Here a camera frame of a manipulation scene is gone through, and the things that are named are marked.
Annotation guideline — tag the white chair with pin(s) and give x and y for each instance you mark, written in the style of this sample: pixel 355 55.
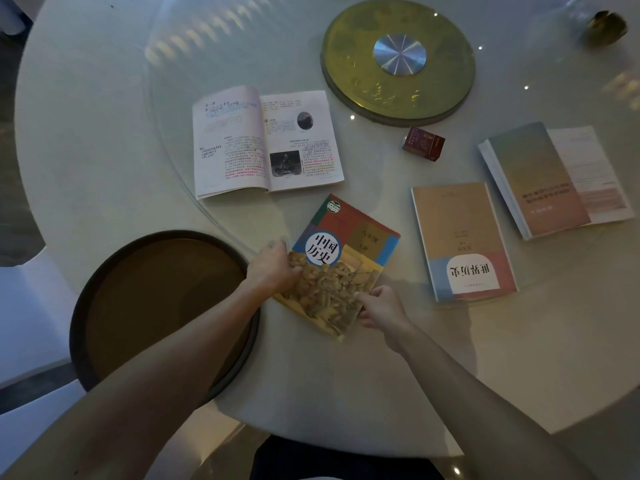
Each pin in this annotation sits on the white chair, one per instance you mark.
pixel 30 344

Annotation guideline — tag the glass lazy susan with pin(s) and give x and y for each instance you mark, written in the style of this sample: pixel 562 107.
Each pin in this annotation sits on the glass lazy susan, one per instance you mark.
pixel 380 144

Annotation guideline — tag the person's right hand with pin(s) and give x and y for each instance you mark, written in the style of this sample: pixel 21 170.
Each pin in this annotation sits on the person's right hand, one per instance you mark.
pixel 382 309

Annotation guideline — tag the person's left forearm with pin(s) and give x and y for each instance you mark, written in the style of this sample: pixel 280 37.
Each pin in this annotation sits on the person's left forearm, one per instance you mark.
pixel 135 379

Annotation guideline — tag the round dark brown tray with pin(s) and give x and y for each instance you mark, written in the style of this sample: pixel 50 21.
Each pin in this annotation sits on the round dark brown tray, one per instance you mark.
pixel 160 304

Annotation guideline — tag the person's right forearm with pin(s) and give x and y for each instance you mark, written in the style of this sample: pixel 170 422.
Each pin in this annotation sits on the person's right forearm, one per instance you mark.
pixel 480 409

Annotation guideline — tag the colourful history textbook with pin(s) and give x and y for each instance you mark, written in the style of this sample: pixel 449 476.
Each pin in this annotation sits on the colourful history textbook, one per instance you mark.
pixel 345 244

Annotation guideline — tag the thick gradient cover book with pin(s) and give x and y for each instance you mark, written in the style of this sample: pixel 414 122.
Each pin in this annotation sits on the thick gradient cover book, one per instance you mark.
pixel 550 179

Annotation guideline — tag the person's dark clothing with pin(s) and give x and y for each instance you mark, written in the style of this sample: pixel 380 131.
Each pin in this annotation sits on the person's dark clothing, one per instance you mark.
pixel 345 464

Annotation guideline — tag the brass turntable disc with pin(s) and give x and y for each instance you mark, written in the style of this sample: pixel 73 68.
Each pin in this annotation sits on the brass turntable disc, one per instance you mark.
pixel 398 62

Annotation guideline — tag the small red box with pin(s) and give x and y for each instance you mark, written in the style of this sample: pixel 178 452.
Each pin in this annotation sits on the small red box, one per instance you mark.
pixel 424 143

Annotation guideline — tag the open textbook with highlights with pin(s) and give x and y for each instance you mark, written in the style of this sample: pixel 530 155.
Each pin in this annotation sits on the open textbook with highlights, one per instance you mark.
pixel 265 139

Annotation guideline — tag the small brass cup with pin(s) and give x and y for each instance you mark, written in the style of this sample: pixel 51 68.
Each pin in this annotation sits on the small brass cup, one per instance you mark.
pixel 606 25

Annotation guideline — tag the person's left fingers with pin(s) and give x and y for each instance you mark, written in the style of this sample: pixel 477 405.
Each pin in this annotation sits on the person's left fingers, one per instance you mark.
pixel 292 267

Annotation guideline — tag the tan and blue textbook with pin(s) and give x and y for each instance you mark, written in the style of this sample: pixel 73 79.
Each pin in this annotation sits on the tan and blue textbook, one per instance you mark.
pixel 462 242

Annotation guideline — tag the person's right fingers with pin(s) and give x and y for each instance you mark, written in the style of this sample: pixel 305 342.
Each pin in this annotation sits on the person's right fingers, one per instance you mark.
pixel 366 307

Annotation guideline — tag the person's left hand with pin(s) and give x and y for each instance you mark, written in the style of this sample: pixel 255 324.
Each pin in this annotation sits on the person's left hand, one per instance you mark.
pixel 270 270

